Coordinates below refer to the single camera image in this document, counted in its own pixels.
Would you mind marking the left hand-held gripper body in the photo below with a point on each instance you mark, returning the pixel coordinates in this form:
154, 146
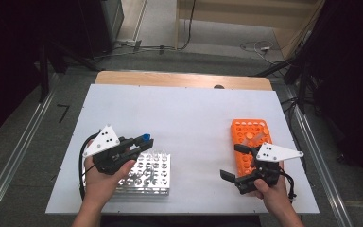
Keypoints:
105, 142

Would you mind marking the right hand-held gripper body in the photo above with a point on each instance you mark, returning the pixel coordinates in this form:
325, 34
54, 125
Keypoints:
274, 153

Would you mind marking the blue-capped clear tube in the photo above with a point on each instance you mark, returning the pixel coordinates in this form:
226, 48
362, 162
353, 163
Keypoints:
145, 137

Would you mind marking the orange plastic tube rack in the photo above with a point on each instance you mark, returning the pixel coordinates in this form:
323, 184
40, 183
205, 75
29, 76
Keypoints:
249, 126

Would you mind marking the silver metal tube rack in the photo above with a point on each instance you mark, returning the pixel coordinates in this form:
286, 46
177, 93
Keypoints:
151, 173

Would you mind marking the person's right hand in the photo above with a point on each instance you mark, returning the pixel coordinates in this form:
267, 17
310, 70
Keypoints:
274, 195

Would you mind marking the person's left hand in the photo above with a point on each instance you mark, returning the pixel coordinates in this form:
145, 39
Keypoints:
102, 186

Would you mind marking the white board mat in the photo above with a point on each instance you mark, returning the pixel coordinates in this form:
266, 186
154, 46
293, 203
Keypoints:
182, 119

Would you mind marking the black metal stand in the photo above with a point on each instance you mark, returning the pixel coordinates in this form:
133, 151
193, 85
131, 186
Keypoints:
44, 72

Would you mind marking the black cabinet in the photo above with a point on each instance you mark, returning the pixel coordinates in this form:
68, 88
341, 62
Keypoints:
102, 25

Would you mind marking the metal floor rail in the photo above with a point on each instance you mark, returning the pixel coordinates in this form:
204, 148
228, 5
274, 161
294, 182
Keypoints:
15, 154
315, 142

